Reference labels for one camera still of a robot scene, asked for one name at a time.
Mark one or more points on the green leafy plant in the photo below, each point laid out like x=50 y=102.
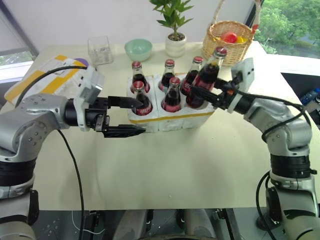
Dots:
x=173 y=15

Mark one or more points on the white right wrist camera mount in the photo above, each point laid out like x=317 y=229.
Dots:
x=243 y=73

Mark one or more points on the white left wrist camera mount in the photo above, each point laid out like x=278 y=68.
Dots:
x=91 y=82

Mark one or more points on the blue plastic bottle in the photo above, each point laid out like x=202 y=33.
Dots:
x=310 y=96

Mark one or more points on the grey rounded shape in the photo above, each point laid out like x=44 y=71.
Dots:
x=200 y=222

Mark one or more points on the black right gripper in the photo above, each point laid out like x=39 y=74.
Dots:
x=226 y=96

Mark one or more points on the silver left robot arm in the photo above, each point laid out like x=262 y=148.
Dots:
x=37 y=117

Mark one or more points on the glass cola bottle red cap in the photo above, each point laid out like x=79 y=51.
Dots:
x=168 y=75
x=145 y=110
x=190 y=80
x=172 y=100
x=137 y=75
x=206 y=75

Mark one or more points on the yellow fruit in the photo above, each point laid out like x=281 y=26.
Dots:
x=242 y=39

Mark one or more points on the red fruit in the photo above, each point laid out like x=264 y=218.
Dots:
x=229 y=37

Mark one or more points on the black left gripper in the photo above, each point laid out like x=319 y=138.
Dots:
x=96 y=117

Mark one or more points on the clear square plastic container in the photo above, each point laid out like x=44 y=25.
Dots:
x=100 y=51

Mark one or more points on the white plant pot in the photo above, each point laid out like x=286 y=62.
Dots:
x=176 y=47

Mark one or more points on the white foam crate yellow tape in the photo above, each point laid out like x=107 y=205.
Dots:
x=175 y=122

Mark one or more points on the white yellow bag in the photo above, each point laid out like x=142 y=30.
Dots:
x=50 y=82

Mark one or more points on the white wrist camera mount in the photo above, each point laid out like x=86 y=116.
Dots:
x=243 y=73
x=91 y=82

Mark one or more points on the mint green bowl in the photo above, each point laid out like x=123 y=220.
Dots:
x=138 y=50

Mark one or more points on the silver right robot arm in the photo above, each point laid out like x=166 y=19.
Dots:
x=287 y=130

